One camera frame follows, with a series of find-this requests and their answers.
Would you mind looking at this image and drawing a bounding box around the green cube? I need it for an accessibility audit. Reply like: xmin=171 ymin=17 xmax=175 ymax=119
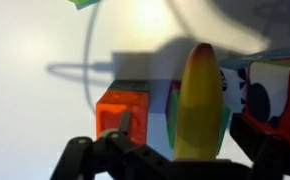
xmin=165 ymin=89 xmax=232 ymax=156

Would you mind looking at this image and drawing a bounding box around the orange cube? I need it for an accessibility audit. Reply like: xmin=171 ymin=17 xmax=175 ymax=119
xmin=95 ymin=89 xmax=150 ymax=146

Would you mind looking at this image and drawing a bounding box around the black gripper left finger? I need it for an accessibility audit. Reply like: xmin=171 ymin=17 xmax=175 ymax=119
xmin=49 ymin=111 xmax=173 ymax=180

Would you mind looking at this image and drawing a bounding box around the yellow banana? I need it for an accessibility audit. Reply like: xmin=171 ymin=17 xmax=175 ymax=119
xmin=173 ymin=43 xmax=225 ymax=161

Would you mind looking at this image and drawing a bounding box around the lime yellow cube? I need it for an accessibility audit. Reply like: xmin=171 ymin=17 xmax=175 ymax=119
xmin=68 ymin=0 xmax=102 ymax=11

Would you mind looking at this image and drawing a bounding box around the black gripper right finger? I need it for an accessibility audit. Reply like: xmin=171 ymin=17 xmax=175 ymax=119
xmin=229 ymin=113 xmax=290 ymax=180

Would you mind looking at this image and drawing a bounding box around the red white picture cube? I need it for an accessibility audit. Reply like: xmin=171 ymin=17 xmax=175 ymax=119
xmin=240 ymin=60 xmax=290 ymax=148

